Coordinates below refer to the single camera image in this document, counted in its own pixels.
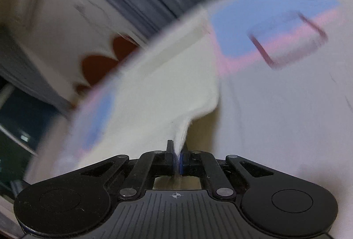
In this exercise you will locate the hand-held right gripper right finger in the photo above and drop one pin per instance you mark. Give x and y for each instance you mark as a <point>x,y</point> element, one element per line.
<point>183,163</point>

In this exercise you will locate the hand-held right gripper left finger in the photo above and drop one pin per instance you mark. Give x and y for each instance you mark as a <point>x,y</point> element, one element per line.
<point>169,152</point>

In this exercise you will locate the white knit sweater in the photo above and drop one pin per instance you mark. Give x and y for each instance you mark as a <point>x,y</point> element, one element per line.
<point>165,90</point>

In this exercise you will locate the red heart-shaped headboard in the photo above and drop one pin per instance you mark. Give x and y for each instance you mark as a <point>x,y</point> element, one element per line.
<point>102,65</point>

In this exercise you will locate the patterned pink blue bedsheet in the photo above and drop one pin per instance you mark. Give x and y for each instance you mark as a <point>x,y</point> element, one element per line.
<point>234,35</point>

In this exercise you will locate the dark window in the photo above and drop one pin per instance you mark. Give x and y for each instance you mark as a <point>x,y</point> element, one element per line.
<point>19,123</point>

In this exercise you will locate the narrow blue grey curtain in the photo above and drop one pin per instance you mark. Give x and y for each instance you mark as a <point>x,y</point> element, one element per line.
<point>24,73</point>

